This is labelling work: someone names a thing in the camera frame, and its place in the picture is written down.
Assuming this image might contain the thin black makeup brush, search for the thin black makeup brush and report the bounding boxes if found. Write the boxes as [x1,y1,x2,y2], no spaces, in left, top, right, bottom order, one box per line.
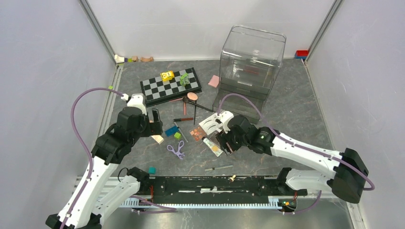
[193,100,197,125]

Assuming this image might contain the peach powder puff brush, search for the peach powder puff brush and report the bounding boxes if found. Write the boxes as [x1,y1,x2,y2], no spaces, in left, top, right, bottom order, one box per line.
[171,92,198,102]

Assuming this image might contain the clear acrylic makeup organizer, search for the clear acrylic makeup organizer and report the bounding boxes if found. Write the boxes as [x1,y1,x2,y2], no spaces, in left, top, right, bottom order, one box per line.
[213,25,287,124]

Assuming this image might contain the brown eyeshadow palette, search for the brown eyeshadow palette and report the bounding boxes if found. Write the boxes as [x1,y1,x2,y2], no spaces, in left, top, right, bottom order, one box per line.
[216,132,240,155]

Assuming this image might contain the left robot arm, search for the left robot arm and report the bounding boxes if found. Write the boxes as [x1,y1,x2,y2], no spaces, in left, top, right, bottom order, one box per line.
[45,107,163,229]

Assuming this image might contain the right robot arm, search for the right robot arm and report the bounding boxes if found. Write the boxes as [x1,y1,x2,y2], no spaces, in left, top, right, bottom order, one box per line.
[199,111,369,204]

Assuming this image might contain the white cream tube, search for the white cream tube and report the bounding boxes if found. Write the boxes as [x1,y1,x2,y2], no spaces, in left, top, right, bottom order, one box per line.
[202,137,223,157]

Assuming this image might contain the cream wooden block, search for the cream wooden block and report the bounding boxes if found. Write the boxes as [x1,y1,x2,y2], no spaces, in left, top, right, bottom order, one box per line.
[151,135,164,145]

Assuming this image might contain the white eyebrow stencil card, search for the white eyebrow stencil card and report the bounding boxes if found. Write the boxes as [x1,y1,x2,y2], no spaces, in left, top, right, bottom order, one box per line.
[199,114,223,135]

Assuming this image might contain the blue block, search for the blue block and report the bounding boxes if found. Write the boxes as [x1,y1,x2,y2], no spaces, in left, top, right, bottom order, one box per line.
[164,126,179,137]

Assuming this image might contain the small clear eyeshadow palette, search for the small clear eyeshadow palette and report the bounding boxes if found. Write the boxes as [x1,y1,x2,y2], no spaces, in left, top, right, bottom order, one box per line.
[190,125,207,142]

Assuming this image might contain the grey pencil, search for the grey pencil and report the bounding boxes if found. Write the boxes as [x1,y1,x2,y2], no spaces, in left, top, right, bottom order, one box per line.
[174,121,189,143]

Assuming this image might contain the small green cube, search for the small green cube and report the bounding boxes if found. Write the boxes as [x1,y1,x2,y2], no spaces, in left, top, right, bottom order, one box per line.
[174,132,181,140]

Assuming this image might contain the black white chessboard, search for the black white chessboard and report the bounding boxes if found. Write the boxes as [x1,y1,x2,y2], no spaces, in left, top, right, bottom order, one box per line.
[140,67,202,107]

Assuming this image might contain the brown lip pencil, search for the brown lip pencil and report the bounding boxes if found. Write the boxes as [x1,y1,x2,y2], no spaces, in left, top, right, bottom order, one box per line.
[173,117,194,122]

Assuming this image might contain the pink pencil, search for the pink pencil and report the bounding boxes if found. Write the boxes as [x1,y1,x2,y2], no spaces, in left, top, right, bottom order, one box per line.
[183,102,187,116]

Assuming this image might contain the white chess pawn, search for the white chess pawn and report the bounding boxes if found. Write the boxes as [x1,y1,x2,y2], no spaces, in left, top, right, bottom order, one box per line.
[229,175,236,182]

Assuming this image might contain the teal cube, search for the teal cube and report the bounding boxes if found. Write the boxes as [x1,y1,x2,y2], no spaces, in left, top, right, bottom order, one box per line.
[148,167,157,175]

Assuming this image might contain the yellow toy block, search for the yellow toy block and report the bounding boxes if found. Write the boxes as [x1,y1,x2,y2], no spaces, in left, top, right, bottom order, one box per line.
[160,71,175,82]

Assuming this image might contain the green toy block on chessboard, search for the green toy block on chessboard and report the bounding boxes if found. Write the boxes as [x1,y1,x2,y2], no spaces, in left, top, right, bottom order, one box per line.
[180,73,189,86]

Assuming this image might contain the pink sponge pad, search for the pink sponge pad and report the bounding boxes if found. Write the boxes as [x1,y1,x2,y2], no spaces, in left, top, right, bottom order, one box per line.
[208,75,220,88]

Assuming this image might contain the wooden blocks in corner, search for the wooden blocks in corner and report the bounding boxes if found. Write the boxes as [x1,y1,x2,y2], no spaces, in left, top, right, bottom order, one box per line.
[114,54,154,64]

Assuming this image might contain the red blue bricks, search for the red blue bricks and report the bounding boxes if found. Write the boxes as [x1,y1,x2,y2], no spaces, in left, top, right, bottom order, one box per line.
[294,50,309,59]

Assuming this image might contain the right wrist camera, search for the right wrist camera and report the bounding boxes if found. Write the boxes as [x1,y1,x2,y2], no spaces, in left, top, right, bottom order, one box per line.
[214,111,234,133]

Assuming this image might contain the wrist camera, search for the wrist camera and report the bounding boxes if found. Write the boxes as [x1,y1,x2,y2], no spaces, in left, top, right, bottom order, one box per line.
[120,93,147,115]
[214,111,234,133]

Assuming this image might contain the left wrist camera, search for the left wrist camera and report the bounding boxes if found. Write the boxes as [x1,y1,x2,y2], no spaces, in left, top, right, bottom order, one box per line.
[120,93,147,115]

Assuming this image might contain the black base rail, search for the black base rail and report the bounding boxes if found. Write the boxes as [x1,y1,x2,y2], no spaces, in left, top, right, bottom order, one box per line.
[139,176,308,204]

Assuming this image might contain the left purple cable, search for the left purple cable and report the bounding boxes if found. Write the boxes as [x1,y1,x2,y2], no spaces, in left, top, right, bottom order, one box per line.
[58,87,129,229]

